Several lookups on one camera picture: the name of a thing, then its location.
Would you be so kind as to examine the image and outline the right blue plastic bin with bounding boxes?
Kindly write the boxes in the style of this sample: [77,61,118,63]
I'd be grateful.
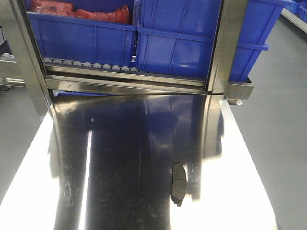
[136,0,291,82]

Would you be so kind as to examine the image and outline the blue plastic bin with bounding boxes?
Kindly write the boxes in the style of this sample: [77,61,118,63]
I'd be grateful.
[136,0,291,82]
[24,0,137,67]

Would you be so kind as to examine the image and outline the red plastic bag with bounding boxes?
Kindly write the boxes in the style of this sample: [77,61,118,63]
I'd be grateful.
[30,0,131,24]

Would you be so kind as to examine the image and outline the left blue plastic bin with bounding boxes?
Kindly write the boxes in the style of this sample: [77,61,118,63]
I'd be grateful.
[24,0,137,67]

